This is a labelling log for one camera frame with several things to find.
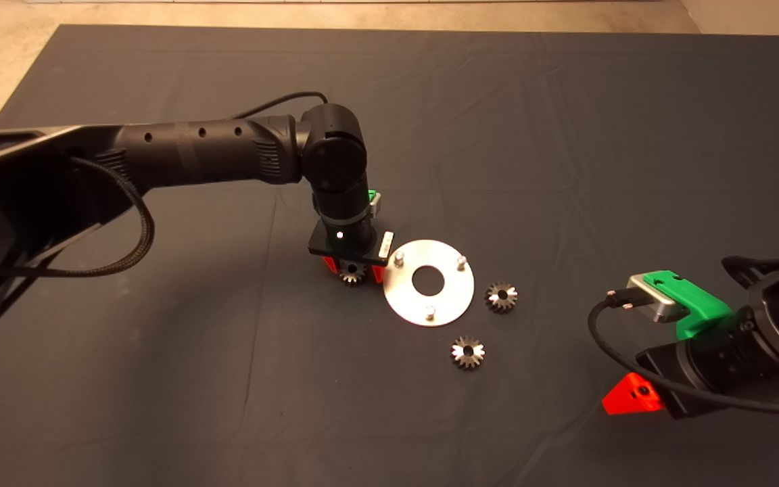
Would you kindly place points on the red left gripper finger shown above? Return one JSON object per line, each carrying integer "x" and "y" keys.
{"x": 330, "y": 264}
{"x": 379, "y": 272}

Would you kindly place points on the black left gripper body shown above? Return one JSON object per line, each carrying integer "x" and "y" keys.
{"x": 349, "y": 243}

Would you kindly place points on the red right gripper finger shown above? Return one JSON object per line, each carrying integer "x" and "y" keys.
{"x": 635, "y": 397}

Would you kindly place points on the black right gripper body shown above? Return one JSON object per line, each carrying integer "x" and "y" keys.
{"x": 714, "y": 365}

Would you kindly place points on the bright steel planetary gear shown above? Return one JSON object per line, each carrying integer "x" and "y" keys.
{"x": 351, "y": 276}

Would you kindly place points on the round metal carrier plate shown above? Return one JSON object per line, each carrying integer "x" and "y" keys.
{"x": 450, "y": 304}

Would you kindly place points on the dark steel planetary gear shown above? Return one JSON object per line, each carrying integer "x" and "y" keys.
{"x": 476, "y": 358}
{"x": 508, "y": 303}

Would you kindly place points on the dark grey table cloth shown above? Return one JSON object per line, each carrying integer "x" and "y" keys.
{"x": 565, "y": 135}

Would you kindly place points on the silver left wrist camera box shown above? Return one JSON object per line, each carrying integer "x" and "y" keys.
{"x": 379, "y": 206}

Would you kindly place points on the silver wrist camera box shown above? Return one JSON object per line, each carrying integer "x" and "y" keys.
{"x": 660, "y": 302}
{"x": 379, "y": 206}

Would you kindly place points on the green left camera mount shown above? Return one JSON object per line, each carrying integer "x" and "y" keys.
{"x": 370, "y": 199}

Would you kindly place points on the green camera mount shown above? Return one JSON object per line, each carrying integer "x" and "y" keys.
{"x": 700, "y": 304}
{"x": 370, "y": 199}

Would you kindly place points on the green right camera mount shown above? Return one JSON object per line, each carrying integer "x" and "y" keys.
{"x": 700, "y": 304}

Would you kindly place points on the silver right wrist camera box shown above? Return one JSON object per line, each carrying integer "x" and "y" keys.
{"x": 660, "y": 302}

